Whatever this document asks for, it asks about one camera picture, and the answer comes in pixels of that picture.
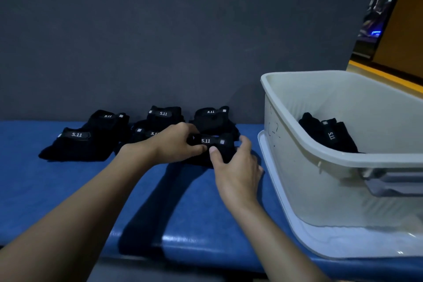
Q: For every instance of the person's left hand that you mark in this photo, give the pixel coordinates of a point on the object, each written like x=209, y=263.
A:
x=168, y=144

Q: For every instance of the blue padded mat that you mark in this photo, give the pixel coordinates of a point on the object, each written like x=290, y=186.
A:
x=43, y=192

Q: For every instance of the white plastic bin lid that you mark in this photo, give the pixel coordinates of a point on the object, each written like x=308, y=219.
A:
x=333, y=242

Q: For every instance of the white plastic bin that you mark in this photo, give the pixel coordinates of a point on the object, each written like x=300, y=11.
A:
x=314, y=186

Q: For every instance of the yellow wooden panel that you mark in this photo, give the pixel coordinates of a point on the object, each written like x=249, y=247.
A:
x=401, y=27

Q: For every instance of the black glove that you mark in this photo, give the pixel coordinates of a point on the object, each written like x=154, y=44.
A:
x=211, y=120
x=325, y=134
x=211, y=142
x=165, y=115
x=140, y=134
x=77, y=146
x=107, y=121

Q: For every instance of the person's right hand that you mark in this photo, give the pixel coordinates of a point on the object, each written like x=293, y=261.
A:
x=238, y=176

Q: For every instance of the person's left thumb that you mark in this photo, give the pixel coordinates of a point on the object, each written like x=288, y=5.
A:
x=195, y=151

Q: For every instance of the person's right thumb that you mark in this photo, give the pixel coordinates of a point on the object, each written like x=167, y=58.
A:
x=216, y=159

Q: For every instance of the person's left forearm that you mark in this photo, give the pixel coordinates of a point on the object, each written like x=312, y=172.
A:
x=82, y=212

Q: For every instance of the person's right forearm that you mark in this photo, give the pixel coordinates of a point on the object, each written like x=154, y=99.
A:
x=274, y=245

